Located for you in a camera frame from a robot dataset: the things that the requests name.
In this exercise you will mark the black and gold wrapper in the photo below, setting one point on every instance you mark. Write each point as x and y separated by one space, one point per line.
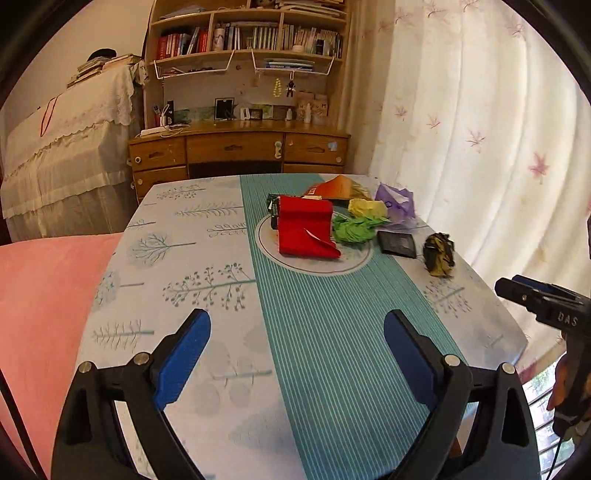
438 254

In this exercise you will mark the wooden bookshelf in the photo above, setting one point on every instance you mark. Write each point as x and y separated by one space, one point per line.
244 87

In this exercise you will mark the yellow paper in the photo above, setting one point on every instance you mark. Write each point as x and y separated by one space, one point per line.
367 207

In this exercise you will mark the white power strip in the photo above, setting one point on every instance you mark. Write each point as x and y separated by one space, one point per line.
157 131

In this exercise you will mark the leaf print curtain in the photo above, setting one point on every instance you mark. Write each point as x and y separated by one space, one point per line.
461 115

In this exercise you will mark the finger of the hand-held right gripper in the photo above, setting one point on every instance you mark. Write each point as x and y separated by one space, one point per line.
515 293
531 284

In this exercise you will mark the green paper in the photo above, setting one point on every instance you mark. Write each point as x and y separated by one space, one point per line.
355 229

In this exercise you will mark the yellow bead charm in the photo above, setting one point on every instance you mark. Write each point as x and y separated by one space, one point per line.
277 87

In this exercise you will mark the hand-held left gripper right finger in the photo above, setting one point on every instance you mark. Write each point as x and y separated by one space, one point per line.
411 364

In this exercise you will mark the black square packet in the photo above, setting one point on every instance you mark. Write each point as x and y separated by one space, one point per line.
397 243

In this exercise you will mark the table with patterned cloth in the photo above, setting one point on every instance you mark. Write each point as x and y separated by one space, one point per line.
323 323

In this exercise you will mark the gold foil wrapper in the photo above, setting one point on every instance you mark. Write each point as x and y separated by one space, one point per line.
361 191

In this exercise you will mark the orange packet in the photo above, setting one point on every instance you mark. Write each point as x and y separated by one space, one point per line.
334 186

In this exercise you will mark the red packet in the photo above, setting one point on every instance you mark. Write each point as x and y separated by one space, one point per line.
302 226

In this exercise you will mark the white decorated box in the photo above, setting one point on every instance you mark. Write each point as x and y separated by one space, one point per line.
318 108

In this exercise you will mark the black hat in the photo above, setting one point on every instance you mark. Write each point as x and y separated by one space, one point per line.
101 53

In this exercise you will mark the row of books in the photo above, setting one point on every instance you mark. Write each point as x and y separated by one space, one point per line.
258 38

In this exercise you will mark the purple plastic bag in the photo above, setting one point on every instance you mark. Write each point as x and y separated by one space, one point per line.
395 198

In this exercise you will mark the wooden desk with drawers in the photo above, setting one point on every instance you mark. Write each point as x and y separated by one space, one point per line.
231 147

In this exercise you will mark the cream lace cover cloth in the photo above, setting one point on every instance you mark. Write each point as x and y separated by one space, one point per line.
69 161

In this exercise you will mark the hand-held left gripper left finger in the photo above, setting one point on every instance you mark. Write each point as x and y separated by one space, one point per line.
180 364

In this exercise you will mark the black picture frame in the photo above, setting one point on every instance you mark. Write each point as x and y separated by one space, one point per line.
224 108

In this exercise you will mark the stack of books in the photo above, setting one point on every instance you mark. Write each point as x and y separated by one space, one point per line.
99 67

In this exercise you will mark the person's right hand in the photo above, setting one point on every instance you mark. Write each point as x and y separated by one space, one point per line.
559 383

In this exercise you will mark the pink blanket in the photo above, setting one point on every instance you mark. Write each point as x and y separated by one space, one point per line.
41 300

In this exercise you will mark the black figure charm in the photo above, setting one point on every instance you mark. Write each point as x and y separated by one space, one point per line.
290 88

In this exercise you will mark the pen holder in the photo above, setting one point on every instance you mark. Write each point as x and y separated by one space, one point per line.
162 117

